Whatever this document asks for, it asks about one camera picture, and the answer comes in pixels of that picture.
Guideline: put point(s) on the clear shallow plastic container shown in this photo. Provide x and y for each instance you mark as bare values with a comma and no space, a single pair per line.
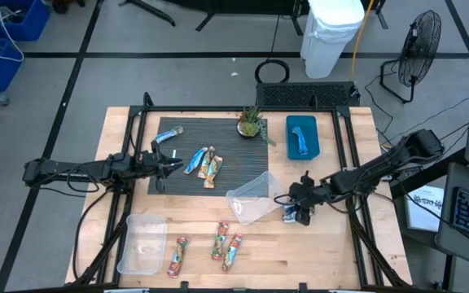
143,244

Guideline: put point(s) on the succulent plant in black pot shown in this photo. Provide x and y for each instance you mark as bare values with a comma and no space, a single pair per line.
250,126

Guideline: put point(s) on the black tripod stand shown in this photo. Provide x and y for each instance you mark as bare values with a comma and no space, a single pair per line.
153,12

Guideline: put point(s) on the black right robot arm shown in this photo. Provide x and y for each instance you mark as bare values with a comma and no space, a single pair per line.
381,167

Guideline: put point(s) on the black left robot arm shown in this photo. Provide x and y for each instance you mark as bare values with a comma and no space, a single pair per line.
75,169

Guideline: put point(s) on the white printed paper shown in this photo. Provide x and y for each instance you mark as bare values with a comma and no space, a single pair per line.
422,211

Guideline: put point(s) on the teal plastic bin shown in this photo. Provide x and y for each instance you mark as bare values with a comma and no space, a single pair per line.
312,138

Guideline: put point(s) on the black floor fan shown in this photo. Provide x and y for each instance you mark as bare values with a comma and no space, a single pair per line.
419,49

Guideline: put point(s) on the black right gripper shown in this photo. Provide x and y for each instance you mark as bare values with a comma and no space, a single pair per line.
305,193

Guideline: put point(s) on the bright blue granola bar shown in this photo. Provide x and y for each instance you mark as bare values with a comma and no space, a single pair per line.
195,160

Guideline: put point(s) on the white trash bin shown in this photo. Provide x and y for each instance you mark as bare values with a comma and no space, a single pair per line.
328,40

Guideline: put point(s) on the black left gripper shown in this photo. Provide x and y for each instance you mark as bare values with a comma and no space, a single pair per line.
149,163

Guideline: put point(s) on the black perforated case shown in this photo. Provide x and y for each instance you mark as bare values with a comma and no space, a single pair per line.
308,95

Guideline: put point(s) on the grey woven placemat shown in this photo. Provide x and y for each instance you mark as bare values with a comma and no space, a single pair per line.
238,171

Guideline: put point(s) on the red green granola bar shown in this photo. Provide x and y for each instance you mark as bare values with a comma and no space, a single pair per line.
220,241
178,257
231,252

